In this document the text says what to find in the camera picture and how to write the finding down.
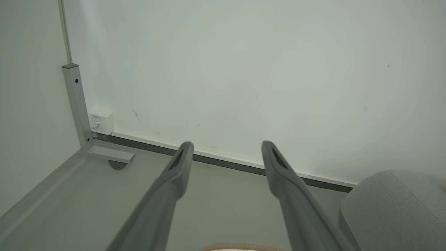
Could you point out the grey fabric sofa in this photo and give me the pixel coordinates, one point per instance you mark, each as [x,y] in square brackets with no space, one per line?
[397,209]

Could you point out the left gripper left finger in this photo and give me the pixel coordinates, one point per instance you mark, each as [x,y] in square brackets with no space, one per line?
[163,195]

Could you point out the black frame foot pad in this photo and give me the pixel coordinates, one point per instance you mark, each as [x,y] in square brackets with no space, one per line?
[117,165]

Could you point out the cream plastic laundry basket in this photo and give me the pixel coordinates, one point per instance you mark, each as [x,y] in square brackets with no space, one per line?
[240,247]

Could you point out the white and black baseboard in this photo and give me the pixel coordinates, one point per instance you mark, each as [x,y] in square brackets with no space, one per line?
[223,160]

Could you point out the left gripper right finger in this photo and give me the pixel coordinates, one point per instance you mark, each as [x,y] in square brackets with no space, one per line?
[296,202]

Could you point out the grey metal partition frame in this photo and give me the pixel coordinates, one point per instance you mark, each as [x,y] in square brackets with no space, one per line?
[78,104]

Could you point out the white wall socket box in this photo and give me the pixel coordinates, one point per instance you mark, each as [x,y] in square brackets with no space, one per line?
[101,121]

